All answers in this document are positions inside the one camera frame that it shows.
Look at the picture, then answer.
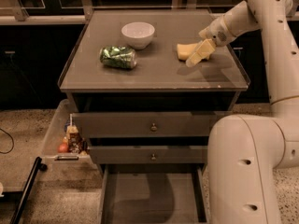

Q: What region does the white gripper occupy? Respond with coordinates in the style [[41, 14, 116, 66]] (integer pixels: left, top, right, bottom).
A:
[[186, 16, 236, 67]]

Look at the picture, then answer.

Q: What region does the yellow sponge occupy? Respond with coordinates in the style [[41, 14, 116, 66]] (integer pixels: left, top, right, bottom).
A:
[[177, 43, 197, 61]]

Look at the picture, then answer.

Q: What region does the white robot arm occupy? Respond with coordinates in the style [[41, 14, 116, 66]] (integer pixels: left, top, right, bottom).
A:
[[186, 0, 299, 224]]

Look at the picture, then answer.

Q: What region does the grey drawer cabinet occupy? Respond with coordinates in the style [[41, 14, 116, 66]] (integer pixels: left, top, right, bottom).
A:
[[57, 8, 251, 175]]

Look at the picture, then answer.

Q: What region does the brass top drawer knob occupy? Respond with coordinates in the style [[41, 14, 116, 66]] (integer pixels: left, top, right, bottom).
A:
[[150, 123, 158, 132]]

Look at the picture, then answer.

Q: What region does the grey top drawer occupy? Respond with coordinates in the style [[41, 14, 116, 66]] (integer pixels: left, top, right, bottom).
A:
[[72, 111, 229, 138]]

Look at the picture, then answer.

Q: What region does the grey drawer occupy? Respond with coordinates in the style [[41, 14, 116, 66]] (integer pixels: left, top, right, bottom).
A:
[[98, 164, 209, 224], [72, 111, 229, 138], [90, 146, 207, 164]]

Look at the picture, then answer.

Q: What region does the grey middle drawer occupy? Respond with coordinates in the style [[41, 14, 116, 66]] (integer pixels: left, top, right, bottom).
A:
[[90, 146, 207, 164]]

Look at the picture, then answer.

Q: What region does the grey bottom drawer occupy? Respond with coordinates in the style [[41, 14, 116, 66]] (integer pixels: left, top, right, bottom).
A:
[[98, 164, 209, 224]]

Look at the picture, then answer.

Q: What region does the white ceramic bowl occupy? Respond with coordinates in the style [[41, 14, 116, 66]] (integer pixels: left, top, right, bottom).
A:
[[121, 21, 155, 49]]

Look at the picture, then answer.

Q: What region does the crushed green soda can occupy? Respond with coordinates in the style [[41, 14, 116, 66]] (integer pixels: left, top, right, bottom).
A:
[[99, 46, 136, 69]]

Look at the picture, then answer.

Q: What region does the brown snack carton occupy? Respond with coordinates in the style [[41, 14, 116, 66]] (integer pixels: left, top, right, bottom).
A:
[[66, 126, 83, 153]]

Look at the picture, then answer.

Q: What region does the clear plastic storage bin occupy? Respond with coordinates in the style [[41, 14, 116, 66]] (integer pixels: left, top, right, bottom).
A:
[[41, 99, 90, 162]]

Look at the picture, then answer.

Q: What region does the red round fruit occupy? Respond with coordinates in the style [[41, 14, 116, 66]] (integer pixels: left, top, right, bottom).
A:
[[58, 143, 68, 153]]

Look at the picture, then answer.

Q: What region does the black metal bar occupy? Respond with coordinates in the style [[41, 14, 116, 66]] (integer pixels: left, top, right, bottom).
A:
[[9, 157, 48, 224]]

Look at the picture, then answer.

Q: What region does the black cable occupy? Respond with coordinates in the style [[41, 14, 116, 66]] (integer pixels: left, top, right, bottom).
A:
[[0, 127, 16, 155]]

